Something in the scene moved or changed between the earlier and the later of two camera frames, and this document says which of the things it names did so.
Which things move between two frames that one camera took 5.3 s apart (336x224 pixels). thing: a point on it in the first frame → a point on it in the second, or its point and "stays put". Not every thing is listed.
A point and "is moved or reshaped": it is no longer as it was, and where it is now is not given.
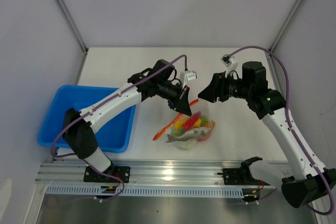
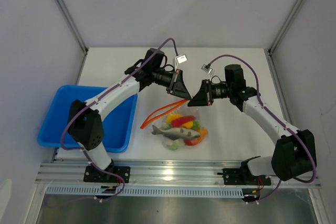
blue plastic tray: [114, 132] stays put
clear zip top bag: [187, 130] is moved or reshaped
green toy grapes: [177, 132] → [196, 125]
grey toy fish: [190, 134] → [177, 133]
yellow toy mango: [180, 124] → [171, 116]
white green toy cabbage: [184, 145] → [171, 144]
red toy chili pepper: [190, 122] → [178, 121]
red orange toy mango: [210, 124] → [203, 132]
